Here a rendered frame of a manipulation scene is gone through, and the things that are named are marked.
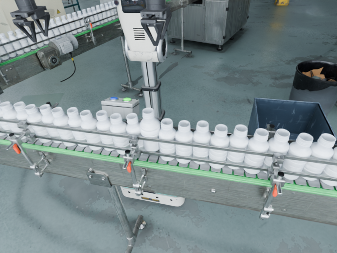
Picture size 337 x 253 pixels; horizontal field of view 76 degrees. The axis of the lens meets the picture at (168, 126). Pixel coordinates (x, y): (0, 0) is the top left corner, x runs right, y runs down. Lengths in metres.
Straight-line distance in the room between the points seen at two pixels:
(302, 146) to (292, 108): 0.62
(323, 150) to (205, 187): 0.38
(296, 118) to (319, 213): 0.59
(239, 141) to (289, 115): 0.68
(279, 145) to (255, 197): 0.23
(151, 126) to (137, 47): 0.64
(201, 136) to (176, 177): 0.20
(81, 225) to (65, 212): 0.19
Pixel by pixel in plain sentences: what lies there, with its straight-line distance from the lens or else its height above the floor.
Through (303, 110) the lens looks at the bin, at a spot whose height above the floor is 0.90.
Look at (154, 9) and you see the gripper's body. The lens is 0.70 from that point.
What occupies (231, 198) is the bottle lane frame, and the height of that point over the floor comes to 0.88.
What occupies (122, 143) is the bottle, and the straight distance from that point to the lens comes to 0.80.
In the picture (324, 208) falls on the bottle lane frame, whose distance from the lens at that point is 0.92.
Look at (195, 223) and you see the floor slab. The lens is 1.78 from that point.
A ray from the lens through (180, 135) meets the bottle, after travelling 0.70.
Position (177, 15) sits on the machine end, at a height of 0.56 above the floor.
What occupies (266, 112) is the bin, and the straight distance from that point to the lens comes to 1.32.
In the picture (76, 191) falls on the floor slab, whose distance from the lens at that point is 2.13.
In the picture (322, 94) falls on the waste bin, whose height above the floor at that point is 0.50.
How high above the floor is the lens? 1.60
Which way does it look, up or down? 40 degrees down
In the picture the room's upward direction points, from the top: 4 degrees counter-clockwise
